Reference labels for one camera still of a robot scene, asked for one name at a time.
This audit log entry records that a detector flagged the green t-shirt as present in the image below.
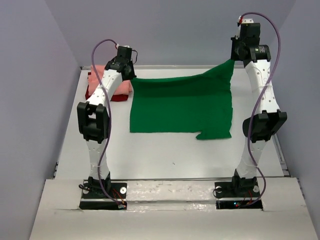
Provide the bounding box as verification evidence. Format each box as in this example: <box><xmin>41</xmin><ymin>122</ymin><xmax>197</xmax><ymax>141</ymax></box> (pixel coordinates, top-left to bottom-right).
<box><xmin>129</xmin><ymin>59</ymin><xmax>235</xmax><ymax>140</ymax></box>

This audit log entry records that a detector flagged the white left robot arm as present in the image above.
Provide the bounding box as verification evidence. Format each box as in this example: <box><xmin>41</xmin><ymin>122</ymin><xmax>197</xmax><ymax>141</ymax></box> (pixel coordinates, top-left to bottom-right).
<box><xmin>76</xmin><ymin>45</ymin><xmax>136</xmax><ymax>202</ymax></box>

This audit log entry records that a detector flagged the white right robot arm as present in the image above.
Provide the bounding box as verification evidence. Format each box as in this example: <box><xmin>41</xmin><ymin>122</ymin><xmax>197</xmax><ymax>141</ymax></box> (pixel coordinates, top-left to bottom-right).
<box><xmin>228</xmin><ymin>18</ymin><xmax>288</xmax><ymax>196</ymax></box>

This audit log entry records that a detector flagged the pink folded t-shirt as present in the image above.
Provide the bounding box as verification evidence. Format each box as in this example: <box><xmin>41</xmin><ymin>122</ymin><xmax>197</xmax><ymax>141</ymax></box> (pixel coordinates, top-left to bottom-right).
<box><xmin>85</xmin><ymin>65</ymin><xmax>133</xmax><ymax>102</ymax></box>

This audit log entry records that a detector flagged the dark red folded t-shirt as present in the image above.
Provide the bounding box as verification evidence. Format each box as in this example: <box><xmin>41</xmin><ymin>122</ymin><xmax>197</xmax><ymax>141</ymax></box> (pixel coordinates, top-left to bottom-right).
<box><xmin>85</xmin><ymin>72</ymin><xmax>133</xmax><ymax>102</ymax></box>

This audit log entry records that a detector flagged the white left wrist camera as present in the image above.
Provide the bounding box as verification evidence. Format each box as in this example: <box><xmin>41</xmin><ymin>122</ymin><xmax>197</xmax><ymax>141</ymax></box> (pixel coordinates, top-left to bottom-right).
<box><xmin>115</xmin><ymin>43</ymin><xmax>131</xmax><ymax>49</ymax></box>

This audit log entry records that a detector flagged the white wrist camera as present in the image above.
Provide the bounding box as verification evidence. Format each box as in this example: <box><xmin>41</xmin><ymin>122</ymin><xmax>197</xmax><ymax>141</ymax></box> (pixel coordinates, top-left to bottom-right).
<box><xmin>115</xmin><ymin>43</ymin><xmax>131</xmax><ymax>49</ymax></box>
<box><xmin>237</xmin><ymin>15</ymin><xmax>254</xmax><ymax>26</ymax></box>

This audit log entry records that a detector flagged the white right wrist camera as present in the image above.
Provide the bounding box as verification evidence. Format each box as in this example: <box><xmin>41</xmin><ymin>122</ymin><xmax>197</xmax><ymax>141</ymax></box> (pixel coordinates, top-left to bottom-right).
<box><xmin>237</xmin><ymin>15</ymin><xmax>254</xmax><ymax>26</ymax></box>

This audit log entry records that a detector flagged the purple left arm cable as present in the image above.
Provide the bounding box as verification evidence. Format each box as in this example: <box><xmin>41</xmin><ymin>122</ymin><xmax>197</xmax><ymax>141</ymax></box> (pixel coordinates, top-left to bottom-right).
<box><xmin>90</xmin><ymin>38</ymin><xmax>126</xmax><ymax>208</ymax></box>

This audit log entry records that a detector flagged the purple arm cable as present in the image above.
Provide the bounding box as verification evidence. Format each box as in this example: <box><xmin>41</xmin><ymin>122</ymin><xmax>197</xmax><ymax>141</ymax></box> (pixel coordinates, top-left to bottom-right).
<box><xmin>90</xmin><ymin>38</ymin><xmax>126</xmax><ymax>208</ymax></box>
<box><xmin>237</xmin><ymin>11</ymin><xmax>282</xmax><ymax>208</ymax></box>

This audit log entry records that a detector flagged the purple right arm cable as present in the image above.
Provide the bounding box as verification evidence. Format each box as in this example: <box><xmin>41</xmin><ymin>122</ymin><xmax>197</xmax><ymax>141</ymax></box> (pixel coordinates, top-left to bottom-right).
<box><xmin>237</xmin><ymin>11</ymin><xmax>282</xmax><ymax>208</ymax></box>

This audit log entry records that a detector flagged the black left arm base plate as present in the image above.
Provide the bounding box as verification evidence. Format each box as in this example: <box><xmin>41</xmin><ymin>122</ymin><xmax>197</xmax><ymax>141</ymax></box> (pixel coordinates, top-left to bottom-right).
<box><xmin>78</xmin><ymin>181</ymin><xmax>128</xmax><ymax>211</ymax></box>

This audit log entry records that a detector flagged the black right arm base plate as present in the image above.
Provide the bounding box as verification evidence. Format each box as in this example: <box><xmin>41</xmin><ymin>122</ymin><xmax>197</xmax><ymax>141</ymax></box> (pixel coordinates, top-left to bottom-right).
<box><xmin>212</xmin><ymin>181</ymin><xmax>263</xmax><ymax>210</ymax></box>

